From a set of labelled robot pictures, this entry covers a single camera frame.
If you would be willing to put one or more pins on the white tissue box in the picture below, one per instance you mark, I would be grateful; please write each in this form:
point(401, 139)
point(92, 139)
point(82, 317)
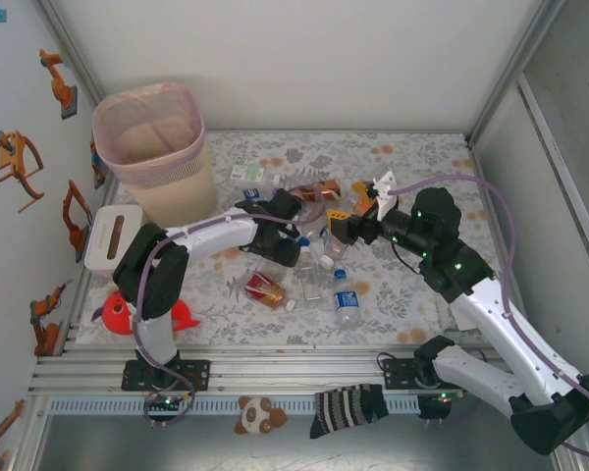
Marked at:
point(103, 235)

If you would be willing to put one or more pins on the white green wipes pack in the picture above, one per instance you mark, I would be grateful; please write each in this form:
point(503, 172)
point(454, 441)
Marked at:
point(444, 319)

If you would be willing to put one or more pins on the orange chair shaped wall model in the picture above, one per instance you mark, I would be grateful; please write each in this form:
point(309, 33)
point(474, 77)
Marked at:
point(10, 157)

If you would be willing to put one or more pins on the red shark plush toy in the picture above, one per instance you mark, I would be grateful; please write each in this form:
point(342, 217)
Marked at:
point(118, 314)

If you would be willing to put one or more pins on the beige bin with pink liner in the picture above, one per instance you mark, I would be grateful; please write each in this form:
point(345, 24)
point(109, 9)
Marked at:
point(176, 191)

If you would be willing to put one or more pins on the brown tea bottle red label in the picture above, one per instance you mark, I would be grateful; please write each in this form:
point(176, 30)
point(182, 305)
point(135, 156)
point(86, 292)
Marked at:
point(262, 289)

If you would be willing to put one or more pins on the black striped sock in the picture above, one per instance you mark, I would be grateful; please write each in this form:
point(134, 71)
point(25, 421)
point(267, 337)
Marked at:
point(343, 407)

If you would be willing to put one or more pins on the brown white bear plush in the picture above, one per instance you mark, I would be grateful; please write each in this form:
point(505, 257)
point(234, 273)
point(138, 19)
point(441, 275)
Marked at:
point(255, 417)

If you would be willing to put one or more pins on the clear square bottle green label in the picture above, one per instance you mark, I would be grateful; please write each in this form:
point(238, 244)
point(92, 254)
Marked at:
point(248, 172)

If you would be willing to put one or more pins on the orange blue wall model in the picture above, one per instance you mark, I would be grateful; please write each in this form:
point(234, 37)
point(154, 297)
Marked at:
point(97, 169)

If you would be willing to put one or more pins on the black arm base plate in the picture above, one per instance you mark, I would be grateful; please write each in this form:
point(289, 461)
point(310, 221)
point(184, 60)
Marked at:
point(395, 375)
point(198, 375)

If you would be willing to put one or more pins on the aluminium frame rail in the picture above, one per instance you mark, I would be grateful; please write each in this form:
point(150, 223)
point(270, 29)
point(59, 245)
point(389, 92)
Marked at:
point(294, 373)

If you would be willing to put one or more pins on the clear plastic bottle white cap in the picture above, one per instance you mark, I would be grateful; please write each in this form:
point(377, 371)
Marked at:
point(336, 247)

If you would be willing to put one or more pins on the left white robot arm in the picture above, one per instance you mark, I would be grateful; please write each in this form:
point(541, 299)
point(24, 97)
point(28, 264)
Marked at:
point(211, 235)

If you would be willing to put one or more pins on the clear square bottle without label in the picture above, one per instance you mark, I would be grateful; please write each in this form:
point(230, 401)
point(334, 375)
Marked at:
point(311, 287)

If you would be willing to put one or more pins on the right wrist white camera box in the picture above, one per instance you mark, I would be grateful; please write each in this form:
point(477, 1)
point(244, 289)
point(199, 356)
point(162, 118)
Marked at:
point(385, 196)

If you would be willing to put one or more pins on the copper brown label bottle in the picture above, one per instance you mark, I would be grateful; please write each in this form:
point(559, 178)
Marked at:
point(326, 189)

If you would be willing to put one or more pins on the small circuit board green LED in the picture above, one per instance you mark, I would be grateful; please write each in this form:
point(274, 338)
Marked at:
point(442, 400)
point(167, 401)

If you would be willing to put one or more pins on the orange wall model piece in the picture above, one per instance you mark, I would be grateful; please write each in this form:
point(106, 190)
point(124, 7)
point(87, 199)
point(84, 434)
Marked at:
point(2, 432)

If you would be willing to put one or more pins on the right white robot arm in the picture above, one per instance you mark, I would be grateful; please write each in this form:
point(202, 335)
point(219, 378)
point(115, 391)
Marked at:
point(491, 314)

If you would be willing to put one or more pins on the floral tablecloth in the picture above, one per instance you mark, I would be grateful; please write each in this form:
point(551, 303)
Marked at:
point(275, 329)

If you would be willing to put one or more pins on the aluminium frame post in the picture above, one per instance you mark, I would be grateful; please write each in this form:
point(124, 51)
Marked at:
point(515, 68)
point(73, 64)

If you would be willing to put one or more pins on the small Pepsi logo bottle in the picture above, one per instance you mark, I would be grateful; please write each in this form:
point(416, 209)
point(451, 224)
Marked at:
point(251, 193)

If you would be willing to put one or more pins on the Pepsi bottle with blue cap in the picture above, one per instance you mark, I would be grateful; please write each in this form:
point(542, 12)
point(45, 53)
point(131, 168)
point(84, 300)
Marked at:
point(347, 300)

